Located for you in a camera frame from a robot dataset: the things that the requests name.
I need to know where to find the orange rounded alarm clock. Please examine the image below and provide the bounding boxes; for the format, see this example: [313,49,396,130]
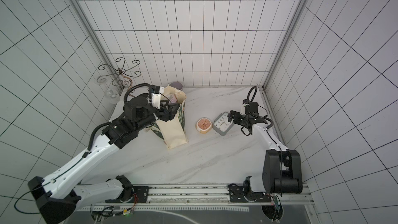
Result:
[195,118,212,134]

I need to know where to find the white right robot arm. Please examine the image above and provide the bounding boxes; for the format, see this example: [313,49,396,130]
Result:
[228,100,303,202]

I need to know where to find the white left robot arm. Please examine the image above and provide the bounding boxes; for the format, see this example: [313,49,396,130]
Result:
[28,94,180,224]

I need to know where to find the grey square alarm clock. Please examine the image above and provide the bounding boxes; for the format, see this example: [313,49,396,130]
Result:
[212,112,234,136]

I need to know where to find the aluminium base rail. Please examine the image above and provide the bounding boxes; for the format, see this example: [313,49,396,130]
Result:
[79,183,315,215]

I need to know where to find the purple ceramic bowl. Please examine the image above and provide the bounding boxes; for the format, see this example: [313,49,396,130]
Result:
[170,82,183,90]

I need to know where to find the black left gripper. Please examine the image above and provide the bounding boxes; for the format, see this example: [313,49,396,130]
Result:
[136,101,181,131]

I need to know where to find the lilac round alarm clock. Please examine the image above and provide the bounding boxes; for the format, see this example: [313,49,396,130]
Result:
[166,94,178,104]

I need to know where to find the cream canvas floral tote bag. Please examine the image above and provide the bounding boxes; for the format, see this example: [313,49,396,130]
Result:
[150,86,188,149]

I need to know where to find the metal jewelry tree stand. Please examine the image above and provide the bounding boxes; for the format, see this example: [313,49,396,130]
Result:
[96,57,142,89]

